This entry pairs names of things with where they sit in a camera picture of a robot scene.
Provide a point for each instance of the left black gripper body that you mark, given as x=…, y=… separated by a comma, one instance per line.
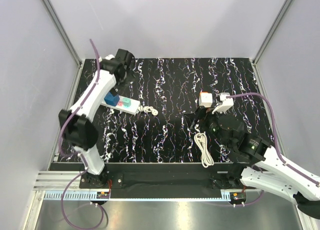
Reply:
x=129, y=77

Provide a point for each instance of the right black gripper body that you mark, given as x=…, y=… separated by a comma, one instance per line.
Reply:
x=210, y=123

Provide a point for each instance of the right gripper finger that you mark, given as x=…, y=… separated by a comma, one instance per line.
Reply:
x=193, y=126
x=194, y=116

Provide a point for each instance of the white cube socket adapter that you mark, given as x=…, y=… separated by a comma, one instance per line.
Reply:
x=205, y=100

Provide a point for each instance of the teal small cube plug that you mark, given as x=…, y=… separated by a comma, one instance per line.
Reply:
x=126, y=102

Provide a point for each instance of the blue cube socket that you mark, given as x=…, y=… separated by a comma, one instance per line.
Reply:
x=111, y=100

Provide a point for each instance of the orange power strip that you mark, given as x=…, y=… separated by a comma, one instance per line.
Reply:
x=203, y=93

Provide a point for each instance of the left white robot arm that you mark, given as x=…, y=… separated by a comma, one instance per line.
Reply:
x=76, y=123

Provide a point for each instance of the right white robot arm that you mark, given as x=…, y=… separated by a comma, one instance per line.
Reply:
x=256, y=163

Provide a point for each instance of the white multicolour power strip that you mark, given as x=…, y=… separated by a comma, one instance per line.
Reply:
x=122, y=104

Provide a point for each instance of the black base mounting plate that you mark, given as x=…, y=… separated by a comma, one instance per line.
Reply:
x=150, y=181

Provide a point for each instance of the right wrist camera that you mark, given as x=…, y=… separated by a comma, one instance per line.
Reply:
x=225, y=103

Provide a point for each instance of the white plug with cord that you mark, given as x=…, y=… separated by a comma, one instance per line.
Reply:
x=147, y=110

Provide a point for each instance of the white slotted cable duct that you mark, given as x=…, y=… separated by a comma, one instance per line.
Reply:
x=76, y=195

